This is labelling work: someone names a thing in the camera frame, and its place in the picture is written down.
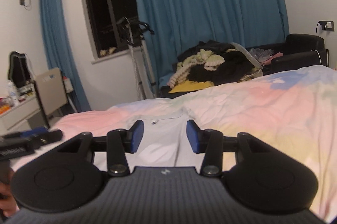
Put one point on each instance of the wide blue curtain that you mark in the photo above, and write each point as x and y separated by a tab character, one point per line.
205	10

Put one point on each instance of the beige folding board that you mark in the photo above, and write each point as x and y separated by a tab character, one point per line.
50	92

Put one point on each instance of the clear plastic bag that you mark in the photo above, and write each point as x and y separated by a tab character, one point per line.
258	53

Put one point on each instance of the pile of clothes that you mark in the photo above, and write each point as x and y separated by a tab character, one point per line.
216	63

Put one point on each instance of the black sofa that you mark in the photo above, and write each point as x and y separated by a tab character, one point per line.
300	51

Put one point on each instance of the narrow blue curtain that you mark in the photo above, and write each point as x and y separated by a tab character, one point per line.
56	39

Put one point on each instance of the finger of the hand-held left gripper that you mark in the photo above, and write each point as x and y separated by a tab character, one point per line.
34	131
51	135

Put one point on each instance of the dark window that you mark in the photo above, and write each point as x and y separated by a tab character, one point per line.
108	2

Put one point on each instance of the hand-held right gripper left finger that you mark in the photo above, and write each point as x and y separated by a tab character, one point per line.
137	137

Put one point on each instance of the black chair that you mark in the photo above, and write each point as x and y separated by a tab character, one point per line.
18	68

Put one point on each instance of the person's left hand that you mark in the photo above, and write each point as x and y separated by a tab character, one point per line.
8	200

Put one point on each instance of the yellow cloth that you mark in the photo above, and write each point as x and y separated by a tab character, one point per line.
191	86

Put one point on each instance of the white desk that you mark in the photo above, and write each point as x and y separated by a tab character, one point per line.
18	113

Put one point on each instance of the wall outlet with charger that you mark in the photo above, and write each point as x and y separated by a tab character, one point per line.
326	25

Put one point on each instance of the white garment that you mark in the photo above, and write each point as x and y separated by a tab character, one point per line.
160	139

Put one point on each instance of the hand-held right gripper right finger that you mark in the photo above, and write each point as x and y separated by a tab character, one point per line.
192	139

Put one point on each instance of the pink cloth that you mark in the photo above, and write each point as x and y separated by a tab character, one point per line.
272	57

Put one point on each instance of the garment steamer stand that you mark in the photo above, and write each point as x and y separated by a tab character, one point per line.
137	55

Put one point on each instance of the pastel patterned bed blanket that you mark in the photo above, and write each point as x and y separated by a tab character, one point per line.
263	121

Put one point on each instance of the wall socket with plug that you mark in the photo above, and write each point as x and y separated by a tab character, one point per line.
22	2

